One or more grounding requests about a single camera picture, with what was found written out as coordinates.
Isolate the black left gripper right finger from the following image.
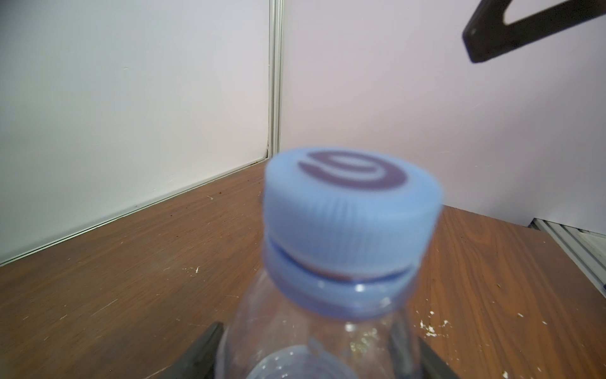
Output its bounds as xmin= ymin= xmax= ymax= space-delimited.
xmin=419 ymin=339 xmax=459 ymax=379

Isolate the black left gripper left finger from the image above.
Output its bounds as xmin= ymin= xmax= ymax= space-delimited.
xmin=163 ymin=322 xmax=224 ymax=379

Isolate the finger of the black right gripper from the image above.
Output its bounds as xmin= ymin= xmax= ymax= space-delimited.
xmin=462 ymin=0 xmax=605 ymax=63

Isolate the blue bottle cap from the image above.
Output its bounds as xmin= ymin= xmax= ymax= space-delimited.
xmin=263 ymin=148 xmax=443 ymax=280

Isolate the blue label water bottle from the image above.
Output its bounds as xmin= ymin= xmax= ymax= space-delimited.
xmin=215 ymin=146 xmax=445 ymax=379

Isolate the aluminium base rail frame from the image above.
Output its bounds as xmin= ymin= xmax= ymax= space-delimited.
xmin=529 ymin=218 xmax=605 ymax=296

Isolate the aluminium corner frame post right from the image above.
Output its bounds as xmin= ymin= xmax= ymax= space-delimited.
xmin=268 ymin=0 xmax=285 ymax=159

